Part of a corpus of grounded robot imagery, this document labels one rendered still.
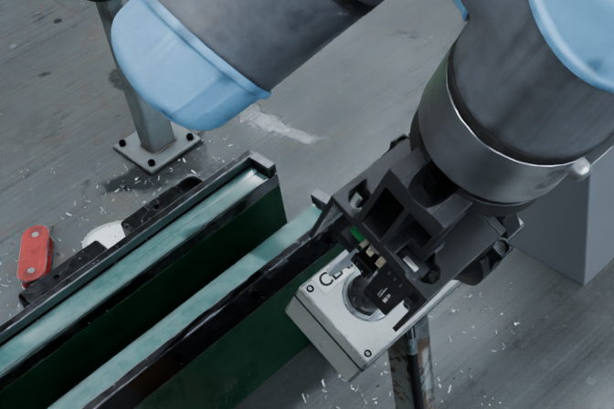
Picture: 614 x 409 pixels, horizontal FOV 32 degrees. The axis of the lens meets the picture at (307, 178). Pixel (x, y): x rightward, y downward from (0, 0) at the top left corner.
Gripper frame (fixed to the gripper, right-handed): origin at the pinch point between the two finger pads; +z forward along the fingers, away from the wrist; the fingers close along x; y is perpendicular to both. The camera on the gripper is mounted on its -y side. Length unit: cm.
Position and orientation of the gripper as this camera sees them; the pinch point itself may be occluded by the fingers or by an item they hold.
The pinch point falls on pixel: (394, 264)
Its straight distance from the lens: 68.1
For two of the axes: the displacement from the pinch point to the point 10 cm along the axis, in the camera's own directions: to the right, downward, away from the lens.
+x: 6.6, 7.3, -1.9
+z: -2.3, 4.3, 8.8
